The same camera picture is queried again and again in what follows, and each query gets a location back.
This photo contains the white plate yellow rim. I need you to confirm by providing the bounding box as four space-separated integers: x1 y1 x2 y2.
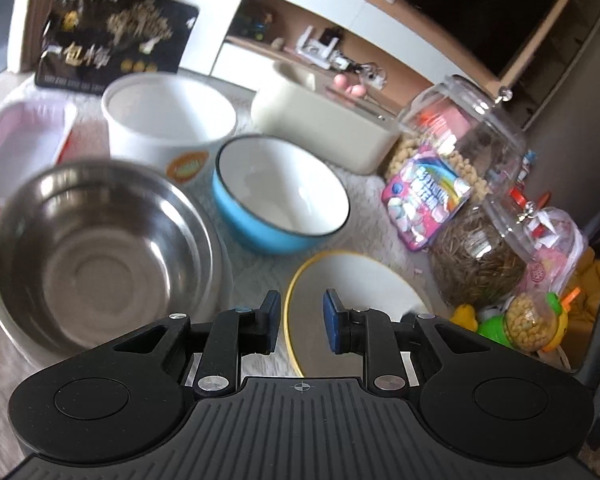
284 250 433 378

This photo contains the television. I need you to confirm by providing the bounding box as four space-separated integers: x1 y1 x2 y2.
365 0 576 86

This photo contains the white router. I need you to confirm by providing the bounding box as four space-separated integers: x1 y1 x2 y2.
295 25 343 68

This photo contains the pink marshmallow packet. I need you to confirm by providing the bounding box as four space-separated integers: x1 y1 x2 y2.
381 142 473 252

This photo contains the green toy candy dispenser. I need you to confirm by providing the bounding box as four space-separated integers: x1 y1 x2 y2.
477 290 581 353

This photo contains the pink bow ornament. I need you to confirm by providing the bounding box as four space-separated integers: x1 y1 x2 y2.
332 74 366 98

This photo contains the red and white plastic tray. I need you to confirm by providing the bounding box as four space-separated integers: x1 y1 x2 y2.
0 100 78 221

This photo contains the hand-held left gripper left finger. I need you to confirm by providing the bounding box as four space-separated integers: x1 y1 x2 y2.
112 290 282 400

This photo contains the blue ceramic bowl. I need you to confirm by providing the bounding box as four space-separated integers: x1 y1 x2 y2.
211 134 351 256

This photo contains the clear jar of sunflower seeds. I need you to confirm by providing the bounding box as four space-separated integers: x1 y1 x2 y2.
427 195 556 308

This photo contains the green toy tractor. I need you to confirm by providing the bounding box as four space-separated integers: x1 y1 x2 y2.
235 10 276 41

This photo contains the stainless steel bowl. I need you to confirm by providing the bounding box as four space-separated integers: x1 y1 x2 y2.
0 157 233 366

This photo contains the white power strip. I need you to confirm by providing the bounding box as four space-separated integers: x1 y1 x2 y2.
335 52 386 86

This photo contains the clear jar of peanuts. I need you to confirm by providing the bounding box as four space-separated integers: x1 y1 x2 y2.
382 74 528 211

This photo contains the yellow duck toy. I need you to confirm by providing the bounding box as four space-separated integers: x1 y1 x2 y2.
450 304 481 333

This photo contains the cream tissue box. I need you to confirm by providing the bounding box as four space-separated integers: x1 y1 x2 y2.
250 60 406 175

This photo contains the white paper bowl orange label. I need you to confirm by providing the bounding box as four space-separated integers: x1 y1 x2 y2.
101 72 238 196

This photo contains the black snack bag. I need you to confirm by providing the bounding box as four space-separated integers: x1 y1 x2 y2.
34 0 201 97

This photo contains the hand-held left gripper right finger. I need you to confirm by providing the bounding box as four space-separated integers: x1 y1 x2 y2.
322 287 486 398

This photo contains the white lace tablecloth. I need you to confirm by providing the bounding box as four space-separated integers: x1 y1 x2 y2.
0 67 461 376

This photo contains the pink plastic bag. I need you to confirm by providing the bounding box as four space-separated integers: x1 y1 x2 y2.
517 205 588 301

